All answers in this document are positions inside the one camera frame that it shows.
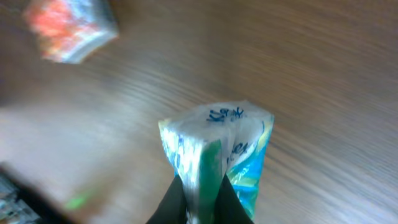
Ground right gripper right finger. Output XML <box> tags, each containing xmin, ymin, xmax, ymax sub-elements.
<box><xmin>214</xmin><ymin>175</ymin><xmax>254</xmax><ymax>224</ymax></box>

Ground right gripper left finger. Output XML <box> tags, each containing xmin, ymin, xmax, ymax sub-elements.
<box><xmin>146</xmin><ymin>175</ymin><xmax>187</xmax><ymax>224</ymax></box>

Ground teal Kleenex tissue pack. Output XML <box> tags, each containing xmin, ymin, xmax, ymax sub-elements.
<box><xmin>159</xmin><ymin>101</ymin><xmax>274</xmax><ymax>223</ymax></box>

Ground orange Kleenex tissue pack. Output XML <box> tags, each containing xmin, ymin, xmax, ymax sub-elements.
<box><xmin>24</xmin><ymin>0</ymin><xmax>119</xmax><ymax>64</ymax></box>

